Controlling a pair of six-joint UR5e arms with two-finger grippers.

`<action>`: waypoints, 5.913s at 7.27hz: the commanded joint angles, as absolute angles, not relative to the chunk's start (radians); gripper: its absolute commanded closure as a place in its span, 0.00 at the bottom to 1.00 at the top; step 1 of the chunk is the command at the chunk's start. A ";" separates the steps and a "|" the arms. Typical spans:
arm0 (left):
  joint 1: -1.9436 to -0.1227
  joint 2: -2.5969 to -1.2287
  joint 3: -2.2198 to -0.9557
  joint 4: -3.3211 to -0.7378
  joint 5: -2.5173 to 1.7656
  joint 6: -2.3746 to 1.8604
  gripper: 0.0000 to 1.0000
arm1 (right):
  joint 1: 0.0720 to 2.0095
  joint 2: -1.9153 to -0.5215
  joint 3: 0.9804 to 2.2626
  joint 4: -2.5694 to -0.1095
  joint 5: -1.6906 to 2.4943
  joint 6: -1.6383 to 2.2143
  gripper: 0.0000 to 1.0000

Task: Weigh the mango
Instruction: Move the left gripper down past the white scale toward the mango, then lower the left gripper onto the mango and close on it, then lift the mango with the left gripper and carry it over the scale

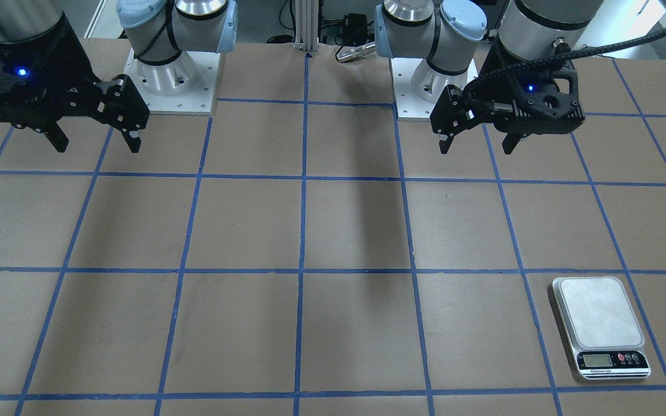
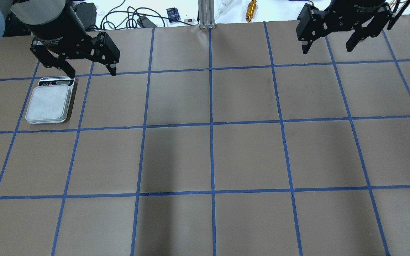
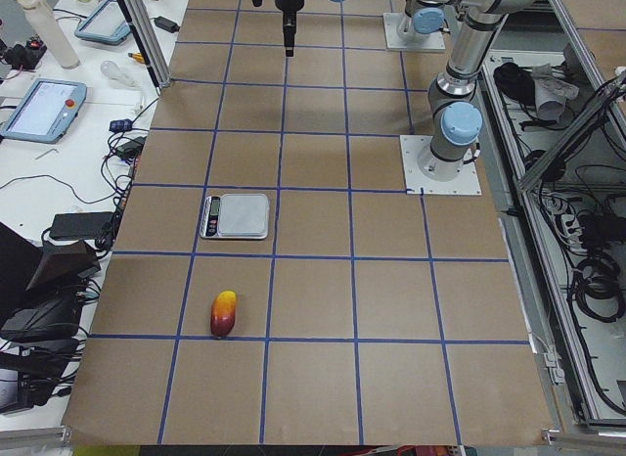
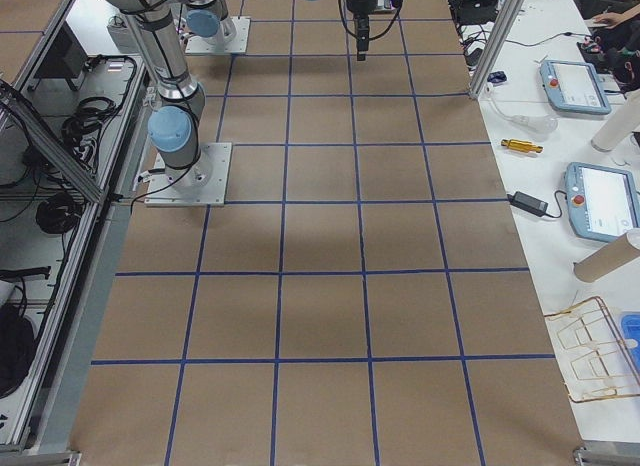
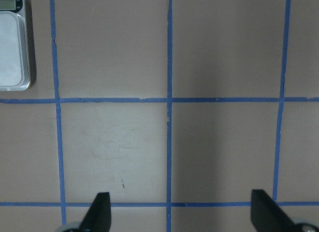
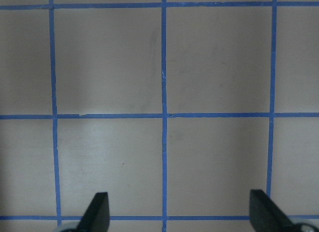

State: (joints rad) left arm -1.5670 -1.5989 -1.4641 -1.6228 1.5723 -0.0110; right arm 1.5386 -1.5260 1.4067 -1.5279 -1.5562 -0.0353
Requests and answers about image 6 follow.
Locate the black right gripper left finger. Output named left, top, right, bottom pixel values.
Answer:
left=75, top=192, right=110, bottom=232

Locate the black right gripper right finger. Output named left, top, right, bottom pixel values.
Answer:
left=249, top=189, right=299, bottom=232

